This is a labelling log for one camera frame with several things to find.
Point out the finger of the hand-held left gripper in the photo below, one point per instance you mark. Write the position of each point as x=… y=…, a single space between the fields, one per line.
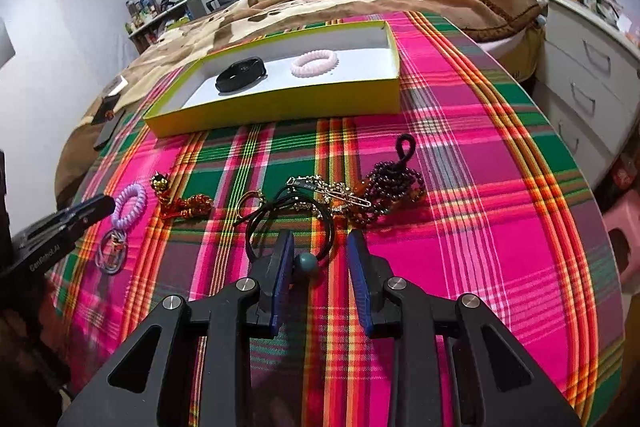
x=90 y=209

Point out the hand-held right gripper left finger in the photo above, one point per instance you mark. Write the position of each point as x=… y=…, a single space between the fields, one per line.
x=284 y=257

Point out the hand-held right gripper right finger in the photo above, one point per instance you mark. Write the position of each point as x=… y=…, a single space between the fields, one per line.
x=356 y=262

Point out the yellow cardboard box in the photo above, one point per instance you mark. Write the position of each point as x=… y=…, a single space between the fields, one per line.
x=310 y=99

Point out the black phone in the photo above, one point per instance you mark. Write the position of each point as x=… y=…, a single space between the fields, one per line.
x=107 y=132

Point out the pink green plaid cloth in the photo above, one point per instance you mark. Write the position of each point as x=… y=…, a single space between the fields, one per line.
x=475 y=232

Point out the white card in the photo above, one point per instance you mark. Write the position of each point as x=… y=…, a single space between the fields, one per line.
x=114 y=86

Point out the cluttered white desk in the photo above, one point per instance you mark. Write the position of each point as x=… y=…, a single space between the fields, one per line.
x=165 y=14

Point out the pink plastic stool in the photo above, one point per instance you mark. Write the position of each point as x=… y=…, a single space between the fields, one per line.
x=622 y=237

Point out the white drawer cabinet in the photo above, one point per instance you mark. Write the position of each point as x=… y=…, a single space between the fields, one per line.
x=580 y=72

